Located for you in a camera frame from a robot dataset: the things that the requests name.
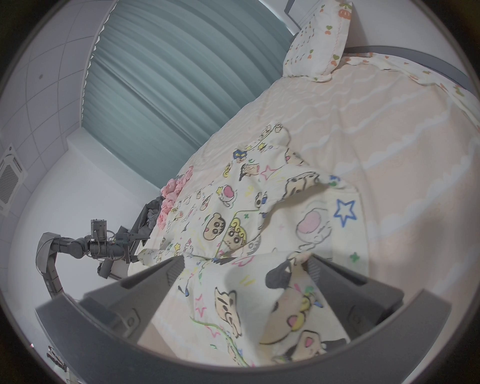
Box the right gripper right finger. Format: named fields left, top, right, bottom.
left=305, top=253, right=406, bottom=335

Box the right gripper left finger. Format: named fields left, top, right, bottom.
left=83, top=255, right=185, bottom=339

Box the white printed pyjama top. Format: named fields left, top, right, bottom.
left=137, top=122, right=372, bottom=366

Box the bed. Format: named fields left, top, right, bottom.
left=137, top=0, right=480, bottom=370

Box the black garment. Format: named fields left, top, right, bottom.
left=137, top=199, right=166, bottom=241

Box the pink garment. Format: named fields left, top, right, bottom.
left=157, top=167, right=194, bottom=231

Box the white ceiling air vent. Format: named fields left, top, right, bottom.
left=0, top=143, right=29, bottom=217

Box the blue-green curtain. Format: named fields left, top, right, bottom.
left=80, top=0, right=297, bottom=190

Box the white printed pillow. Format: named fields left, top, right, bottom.
left=283, top=0, right=353, bottom=82

